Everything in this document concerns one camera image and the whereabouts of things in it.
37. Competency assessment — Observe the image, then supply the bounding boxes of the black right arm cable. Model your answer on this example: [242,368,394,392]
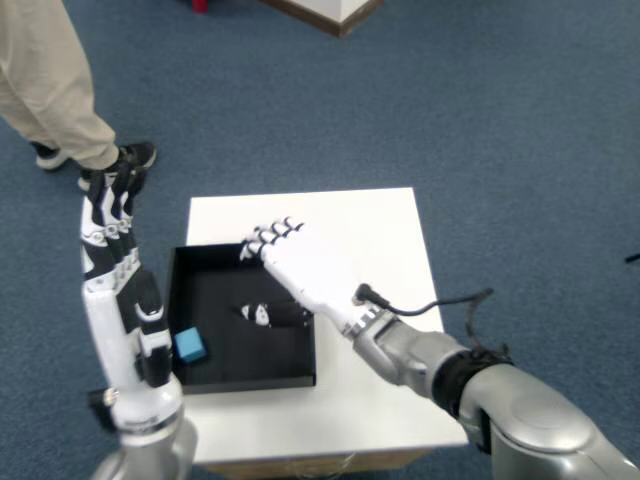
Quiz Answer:
[352,283,514,364]

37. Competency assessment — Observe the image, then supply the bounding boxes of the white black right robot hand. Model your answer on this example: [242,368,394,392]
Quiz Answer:
[238,215,386,339]

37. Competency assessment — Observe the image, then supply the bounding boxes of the black open box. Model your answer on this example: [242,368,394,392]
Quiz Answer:
[162,241,319,396]

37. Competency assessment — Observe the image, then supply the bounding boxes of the blue cube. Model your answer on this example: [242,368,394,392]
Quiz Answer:
[173,327,210,366]

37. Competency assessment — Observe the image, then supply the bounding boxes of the white square table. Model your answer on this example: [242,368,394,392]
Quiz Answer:
[183,186,470,475]

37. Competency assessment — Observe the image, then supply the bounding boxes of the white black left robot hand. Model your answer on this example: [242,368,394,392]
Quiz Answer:
[79,162,186,444]

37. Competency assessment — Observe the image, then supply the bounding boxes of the white wood-trimmed furniture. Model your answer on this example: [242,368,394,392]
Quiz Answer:
[259,0,386,39]

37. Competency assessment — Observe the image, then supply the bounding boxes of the beige trousers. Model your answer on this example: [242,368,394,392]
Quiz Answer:
[0,0,122,170]

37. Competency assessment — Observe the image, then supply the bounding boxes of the black left wrist connector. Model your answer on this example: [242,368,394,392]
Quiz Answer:
[88,387,120,436]

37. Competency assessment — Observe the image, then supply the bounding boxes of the black white sneaker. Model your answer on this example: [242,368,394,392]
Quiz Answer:
[77,141,158,192]
[29,141,69,171]

